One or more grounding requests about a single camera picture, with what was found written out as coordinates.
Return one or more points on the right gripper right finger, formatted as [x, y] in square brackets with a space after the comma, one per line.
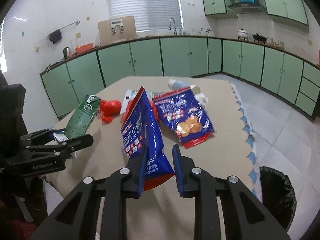
[223, 203]

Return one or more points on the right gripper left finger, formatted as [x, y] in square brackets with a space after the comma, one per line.
[97, 205]

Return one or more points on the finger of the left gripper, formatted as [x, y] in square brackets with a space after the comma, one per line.
[44, 135]
[63, 148]

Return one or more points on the green milk carton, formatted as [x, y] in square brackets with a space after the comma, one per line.
[80, 120]

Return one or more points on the small red plastic bag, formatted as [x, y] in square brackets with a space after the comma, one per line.
[109, 109]

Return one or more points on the blue cracker bag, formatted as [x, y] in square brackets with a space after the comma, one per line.
[141, 134]
[183, 114]

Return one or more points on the blue white paper cup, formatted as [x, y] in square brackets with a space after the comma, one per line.
[178, 84]

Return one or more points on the white tissue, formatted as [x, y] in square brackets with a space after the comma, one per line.
[202, 99]

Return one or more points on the black trash bin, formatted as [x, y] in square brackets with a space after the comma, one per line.
[278, 195]

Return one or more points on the green lower cabinets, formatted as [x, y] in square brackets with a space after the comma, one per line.
[282, 74]

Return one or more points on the electric kettle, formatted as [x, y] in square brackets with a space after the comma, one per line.
[67, 53]

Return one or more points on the dark hanging towel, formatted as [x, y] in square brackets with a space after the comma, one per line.
[55, 36]

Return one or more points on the orange plastic basin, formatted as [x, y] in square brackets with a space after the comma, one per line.
[84, 48]

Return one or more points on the cardboard box with dispenser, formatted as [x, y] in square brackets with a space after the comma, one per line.
[117, 30]

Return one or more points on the chrome sink faucet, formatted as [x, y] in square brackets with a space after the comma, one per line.
[172, 24]

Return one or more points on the window blinds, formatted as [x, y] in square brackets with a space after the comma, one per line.
[148, 14]

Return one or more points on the black wok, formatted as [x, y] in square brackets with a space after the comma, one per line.
[259, 38]

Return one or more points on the white cooking pot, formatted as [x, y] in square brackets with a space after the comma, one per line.
[242, 35]

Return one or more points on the black range hood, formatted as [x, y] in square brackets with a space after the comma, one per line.
[244, 7]

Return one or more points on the wall towel bar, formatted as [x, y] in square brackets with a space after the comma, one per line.
[74, 23]

